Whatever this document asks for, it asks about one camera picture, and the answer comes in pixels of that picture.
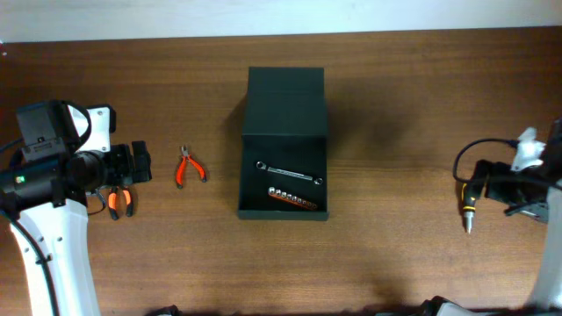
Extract yellow black stubby screwdriver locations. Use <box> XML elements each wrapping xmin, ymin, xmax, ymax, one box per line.
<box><xmin>461</xmin><ymin>183</ymin><xmax>477</xmax><ymax>234</ymax></box>

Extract red diagonal cutting pliers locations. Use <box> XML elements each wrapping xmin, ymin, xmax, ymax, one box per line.
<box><xmin>175</xmin><ymin>145</ymin><xmax>208</xmax><ymax>190</ymax></box>

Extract silver ratchet wrench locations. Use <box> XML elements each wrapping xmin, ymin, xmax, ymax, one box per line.
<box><xmin>256</xmin><ymin>161</ymin><xmax>324</xmax><ymax>185</ymax></box>

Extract orange socket rail set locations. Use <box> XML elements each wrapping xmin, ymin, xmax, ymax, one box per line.
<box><xmin>267</xmin><ymin>187</ymin><xmax>318</xmax><ymax>211</ymax></box>

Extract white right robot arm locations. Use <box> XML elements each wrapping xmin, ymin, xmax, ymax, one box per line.
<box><xmin>418</xmin><ymin>118</ymin><xmax>561</xmax><ymax>316</ymax></box>

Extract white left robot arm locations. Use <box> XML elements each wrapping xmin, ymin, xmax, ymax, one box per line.
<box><xmin>1</xmin><ymin>100</ymin><xmax>152</xmax><ymax>315</ymax></box>

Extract orange black needle-nose pliers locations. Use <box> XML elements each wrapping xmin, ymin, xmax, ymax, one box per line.
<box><xmin>107</xmin><ymin>186</ymin><xmax>134</xmax><ymax>220</ymax></box>

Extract black open box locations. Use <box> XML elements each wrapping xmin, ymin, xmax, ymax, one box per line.
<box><xmin>237</xmin><ymin>67</ymin><xmax>329</xmax><ymax>221</ymax></box>

